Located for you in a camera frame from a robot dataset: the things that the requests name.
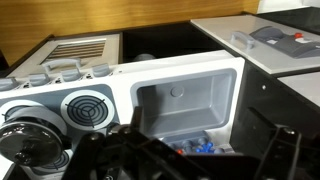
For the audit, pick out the grey rounded plastic object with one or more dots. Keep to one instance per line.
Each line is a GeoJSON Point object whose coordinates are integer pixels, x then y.
{"type": "Point", "coordinates": [144, 57]}

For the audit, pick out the grey toy oven door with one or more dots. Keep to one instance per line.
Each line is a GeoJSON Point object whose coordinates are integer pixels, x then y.
{"type": "Point", "coordinates": [110, 46]}

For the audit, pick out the grey toy faucet coloured taps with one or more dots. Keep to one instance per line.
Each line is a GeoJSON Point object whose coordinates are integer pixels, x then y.
{"type": "Point", "coordinates": [196, 143]}

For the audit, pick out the grey toy phone red button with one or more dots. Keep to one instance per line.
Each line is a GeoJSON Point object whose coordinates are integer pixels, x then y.
{"type": "Point", "coordinates": [283, 41]}

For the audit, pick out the grey fridge door with phone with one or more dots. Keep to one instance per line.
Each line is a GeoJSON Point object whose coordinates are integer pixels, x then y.
{"type": "Point", "coordinates": [220, 33]}

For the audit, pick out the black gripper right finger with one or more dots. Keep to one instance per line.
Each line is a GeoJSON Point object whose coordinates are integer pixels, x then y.
{"type": "Point", "coordinates": [280, 153]}

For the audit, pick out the grey stove knob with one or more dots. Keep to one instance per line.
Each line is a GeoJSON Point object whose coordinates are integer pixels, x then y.
{"type": "Point", "coordinates": [100, 70]}
{"type": "Point", "coordinates": [8, 84]}
{"type": "Point", "coordinates": [39, 79]}
{"type": "Point", "coordinates": [70, 74]}

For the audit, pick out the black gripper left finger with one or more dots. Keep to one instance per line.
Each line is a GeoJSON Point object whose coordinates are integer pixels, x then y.
{"type": "Point", "coordinates": [90, 153]}

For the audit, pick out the grey toy sink basin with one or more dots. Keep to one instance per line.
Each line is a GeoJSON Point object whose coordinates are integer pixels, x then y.
{"type": "Point", "coordinates": [186, 110]}

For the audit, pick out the white toy kitchen unit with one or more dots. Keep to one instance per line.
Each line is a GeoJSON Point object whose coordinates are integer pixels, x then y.
{"type": "Point", "coordinates": [126, 71]}

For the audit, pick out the glossy black pot lid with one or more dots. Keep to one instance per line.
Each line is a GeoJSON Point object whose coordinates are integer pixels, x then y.
{"type": "Point", "coordinates": [30, 140]}

